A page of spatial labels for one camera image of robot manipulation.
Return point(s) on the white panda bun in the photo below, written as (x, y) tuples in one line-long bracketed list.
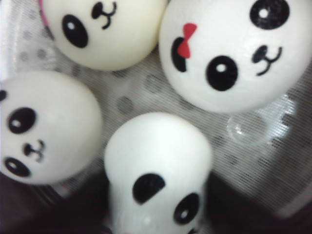
[(51, 127), (232, 56), (106, 35), (157, 165)]

